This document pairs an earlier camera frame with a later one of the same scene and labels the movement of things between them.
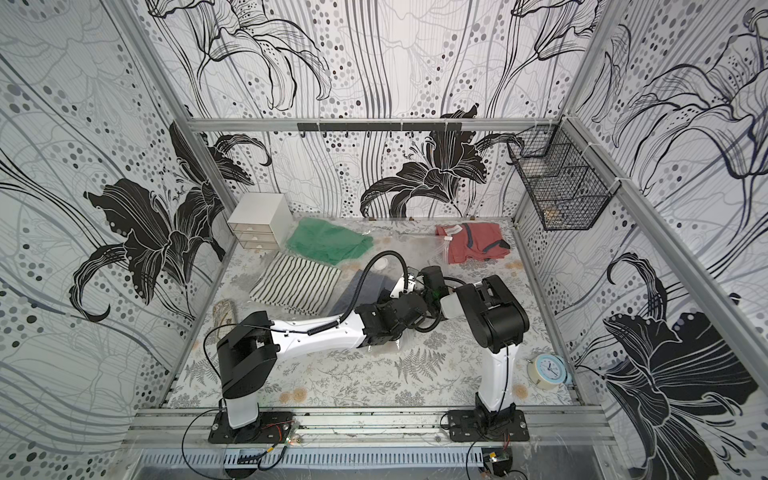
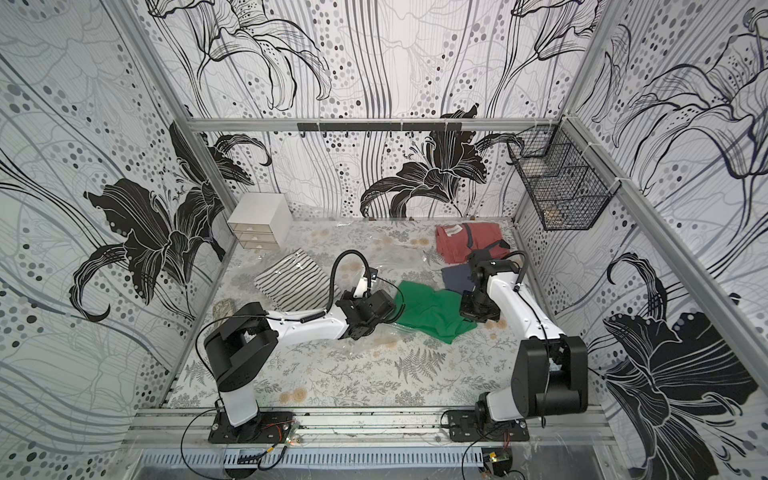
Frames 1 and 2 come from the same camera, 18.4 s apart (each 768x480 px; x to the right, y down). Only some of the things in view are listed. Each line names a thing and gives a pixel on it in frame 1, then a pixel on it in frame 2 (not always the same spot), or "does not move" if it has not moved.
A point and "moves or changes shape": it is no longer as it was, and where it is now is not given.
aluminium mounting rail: [380, 426] does not move
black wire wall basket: [568, 189] does not move
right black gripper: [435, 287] -> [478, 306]
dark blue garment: [369, 293] moves or changes shape
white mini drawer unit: [261, 221] does not move
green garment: [327, 242] moves or changes shape
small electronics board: [501, 459] does not move
